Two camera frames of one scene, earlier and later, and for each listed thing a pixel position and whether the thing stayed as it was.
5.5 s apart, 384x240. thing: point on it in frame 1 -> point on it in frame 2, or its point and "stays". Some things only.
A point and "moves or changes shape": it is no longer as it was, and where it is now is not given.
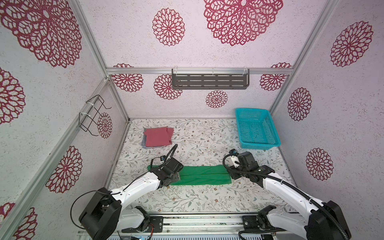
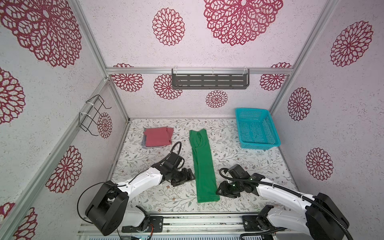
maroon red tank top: [158, 136] stays
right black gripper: [233, 176] -> [223, 190]
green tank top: [207, 174] moves or changes shape
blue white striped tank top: [143, 143] stays
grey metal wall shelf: [210, 78] stays
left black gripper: [176, 177] stays
